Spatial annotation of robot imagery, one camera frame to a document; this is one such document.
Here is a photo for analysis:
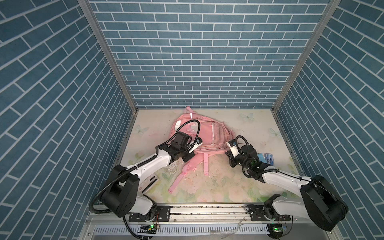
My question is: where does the white pink calculator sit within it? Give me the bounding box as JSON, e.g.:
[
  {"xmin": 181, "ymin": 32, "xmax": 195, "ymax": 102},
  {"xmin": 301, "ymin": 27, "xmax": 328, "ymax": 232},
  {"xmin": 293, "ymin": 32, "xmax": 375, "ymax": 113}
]
[{"xmin": 139, "ymin": 174, "xmax": 159, "ymax": 194}]

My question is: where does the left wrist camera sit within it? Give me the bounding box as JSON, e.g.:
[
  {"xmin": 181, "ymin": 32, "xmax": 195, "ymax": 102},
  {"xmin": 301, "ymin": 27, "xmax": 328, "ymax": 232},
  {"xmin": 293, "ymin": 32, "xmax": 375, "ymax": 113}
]
[{"xmin": 189, "ymin": 137, "xmax": 203, "ymax": 153}]

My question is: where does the pink student backpack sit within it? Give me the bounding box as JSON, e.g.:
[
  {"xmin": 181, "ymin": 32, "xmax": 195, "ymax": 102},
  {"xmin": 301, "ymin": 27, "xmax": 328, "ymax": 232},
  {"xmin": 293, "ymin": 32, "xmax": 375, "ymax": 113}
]
[{"xmin": 168, "ymin": 107, "xmax": 235, "ymax": 193}]

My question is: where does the blue box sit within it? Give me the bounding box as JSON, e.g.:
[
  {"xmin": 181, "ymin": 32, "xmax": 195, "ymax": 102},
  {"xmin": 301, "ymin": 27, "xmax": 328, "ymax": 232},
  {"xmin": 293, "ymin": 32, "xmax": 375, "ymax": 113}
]
[{"xmin": 258, "ymin": 153, "xmax": 266, "ymax": 162}]

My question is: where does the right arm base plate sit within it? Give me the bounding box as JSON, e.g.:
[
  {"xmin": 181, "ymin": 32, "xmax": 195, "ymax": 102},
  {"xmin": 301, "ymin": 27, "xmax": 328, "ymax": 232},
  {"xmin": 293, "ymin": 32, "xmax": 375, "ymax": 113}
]
[{"xmin": 245, "ymin": 204, "xmax": 291, "ymax": 222}]

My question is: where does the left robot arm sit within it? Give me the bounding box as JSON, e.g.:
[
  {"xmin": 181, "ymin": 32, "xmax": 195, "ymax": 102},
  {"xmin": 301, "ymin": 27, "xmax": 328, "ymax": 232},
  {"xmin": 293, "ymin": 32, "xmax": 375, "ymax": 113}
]
[{"xmin": 89, "ymin": 132, "xmax": 203, "ymax": 221}]

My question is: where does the right corner aluminium post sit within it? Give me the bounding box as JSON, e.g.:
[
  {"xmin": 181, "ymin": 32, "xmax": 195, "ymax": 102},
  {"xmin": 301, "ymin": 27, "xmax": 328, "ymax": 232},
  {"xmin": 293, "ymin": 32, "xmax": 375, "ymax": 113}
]
[{"xmin": 272, "ymin": 0, "xmax": 341, "ymax": 115}]

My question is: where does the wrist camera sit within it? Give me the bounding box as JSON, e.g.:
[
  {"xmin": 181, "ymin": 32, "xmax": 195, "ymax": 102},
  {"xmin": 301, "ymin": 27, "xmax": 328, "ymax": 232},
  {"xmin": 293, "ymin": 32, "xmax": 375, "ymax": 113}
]
[
  {"xmin": 189, "ymin": 137, "xmax": 203, "ymax": 153},
  {"xmin": 227, "ymin": 139, "xmax": 239, "ymax": 158}
]

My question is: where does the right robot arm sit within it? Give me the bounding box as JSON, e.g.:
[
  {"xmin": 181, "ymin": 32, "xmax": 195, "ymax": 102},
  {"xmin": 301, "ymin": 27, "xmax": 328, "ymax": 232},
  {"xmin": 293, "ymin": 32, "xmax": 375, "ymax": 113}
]
[{"xmin": 226, "ymin": 140, "xmax": 349, "ymax": 232}]

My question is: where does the corner aluminium post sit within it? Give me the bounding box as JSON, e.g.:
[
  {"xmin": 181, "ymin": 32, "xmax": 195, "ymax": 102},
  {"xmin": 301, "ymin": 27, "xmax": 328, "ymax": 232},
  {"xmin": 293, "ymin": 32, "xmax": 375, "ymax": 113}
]
[
  {"xmin": 78, "ymin": 0, "xmax": 138, "ymax": 115},
  {"xmin": 272, "ymin": 0, "xmax": 341, "ymax": 115}
]

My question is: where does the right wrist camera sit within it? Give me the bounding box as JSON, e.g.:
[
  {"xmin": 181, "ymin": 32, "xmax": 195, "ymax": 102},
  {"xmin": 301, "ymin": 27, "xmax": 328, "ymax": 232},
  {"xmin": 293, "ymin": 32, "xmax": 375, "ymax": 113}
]
[{"xmin": 227, "ymin": 139, "xmax": 239, "ymax": 158}]

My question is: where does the left corner aluminium post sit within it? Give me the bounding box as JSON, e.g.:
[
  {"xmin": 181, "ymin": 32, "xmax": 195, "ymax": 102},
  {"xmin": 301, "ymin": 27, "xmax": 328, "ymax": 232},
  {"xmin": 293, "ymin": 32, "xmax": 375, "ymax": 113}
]
[{"xmin": 78, "ymin": 0, "xmax": 138, "ymax": 115}]

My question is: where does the blue pencil case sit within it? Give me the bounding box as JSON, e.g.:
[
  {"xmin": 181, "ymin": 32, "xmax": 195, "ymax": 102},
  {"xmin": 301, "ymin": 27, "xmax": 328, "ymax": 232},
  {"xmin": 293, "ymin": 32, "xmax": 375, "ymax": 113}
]
[{"xmin": 265, "ymin": 153, "xmax": 275, "ymax": 166}]

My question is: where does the aluminium front rail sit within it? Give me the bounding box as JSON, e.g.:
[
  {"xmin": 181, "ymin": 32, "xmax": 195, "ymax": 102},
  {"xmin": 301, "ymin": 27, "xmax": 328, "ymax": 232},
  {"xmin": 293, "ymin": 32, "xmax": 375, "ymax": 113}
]
[{"xmin": 79, "ymin": 203, "xmax": 343, "ymax": 240}]

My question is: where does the left black corrugated cable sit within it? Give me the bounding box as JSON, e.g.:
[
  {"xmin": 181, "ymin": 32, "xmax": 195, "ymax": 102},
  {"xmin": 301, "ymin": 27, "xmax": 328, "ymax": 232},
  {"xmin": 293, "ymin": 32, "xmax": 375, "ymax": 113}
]
[{"xmin": 88, "ymin": 119, "xmax": 201, "ymax": 240}]

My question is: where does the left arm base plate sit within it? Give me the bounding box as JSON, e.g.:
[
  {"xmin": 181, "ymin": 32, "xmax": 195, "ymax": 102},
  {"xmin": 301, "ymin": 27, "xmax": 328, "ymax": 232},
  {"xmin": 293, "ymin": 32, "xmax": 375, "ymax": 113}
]
[{"xmin": 128, "ymin": 206, "xmax": 171, "ymax": 223}]

